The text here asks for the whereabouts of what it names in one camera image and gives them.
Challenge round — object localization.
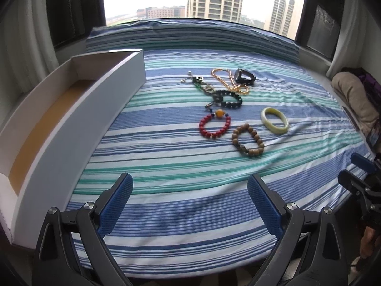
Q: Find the pale green jade bangle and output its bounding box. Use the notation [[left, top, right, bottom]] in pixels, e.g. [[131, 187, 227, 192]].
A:
[[260, 107, 289, 134]]

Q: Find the red bead bracelet amber bead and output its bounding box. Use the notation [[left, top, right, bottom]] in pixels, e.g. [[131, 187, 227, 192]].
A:
[[198, 109, 231, 139]]

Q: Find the person's right hand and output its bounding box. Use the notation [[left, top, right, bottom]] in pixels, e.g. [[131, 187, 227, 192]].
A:
[[360, 227, 380, 259]]

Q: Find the beige folded blanket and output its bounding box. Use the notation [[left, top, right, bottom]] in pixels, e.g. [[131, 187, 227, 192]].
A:
[[331, 72, 380, 135]]

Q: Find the right white curtain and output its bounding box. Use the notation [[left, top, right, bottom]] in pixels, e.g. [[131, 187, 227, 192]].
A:
[[326, 0, 367, 79]]

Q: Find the white curtain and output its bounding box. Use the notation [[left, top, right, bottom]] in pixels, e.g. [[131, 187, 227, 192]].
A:
[[0, 0, 60, 96], [326, 0, 367, 79]]

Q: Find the white cardboard box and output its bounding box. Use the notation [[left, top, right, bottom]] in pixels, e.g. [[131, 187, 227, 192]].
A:
[[1, 48, 146, 249]]

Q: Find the blue green striped bedsheet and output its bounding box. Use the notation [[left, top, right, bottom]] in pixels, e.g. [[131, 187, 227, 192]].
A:
[[68, 19, 369, 278]]

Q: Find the black smart band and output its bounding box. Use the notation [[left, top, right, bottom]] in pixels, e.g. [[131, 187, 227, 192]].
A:
[[234, 68, 256, 86]]

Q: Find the left white curtain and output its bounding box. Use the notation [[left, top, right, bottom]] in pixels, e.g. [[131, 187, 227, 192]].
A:
[[0, 0, 60, 96]]

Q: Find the brown wooden bead bracelet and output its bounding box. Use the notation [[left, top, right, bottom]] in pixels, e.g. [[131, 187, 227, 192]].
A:
[[231, 123, 265, 157]]

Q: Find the dark green bead bracelet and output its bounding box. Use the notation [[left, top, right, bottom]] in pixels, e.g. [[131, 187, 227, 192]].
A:
[[204, 88, 243, 110]]

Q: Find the gold pearl bead necklace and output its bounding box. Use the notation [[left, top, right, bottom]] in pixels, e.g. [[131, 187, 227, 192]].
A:
[[211, 68, 250, 96]]

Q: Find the green cord silver charm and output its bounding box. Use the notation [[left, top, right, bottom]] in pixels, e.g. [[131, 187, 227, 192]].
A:
[[180, 70, 214, 95]]

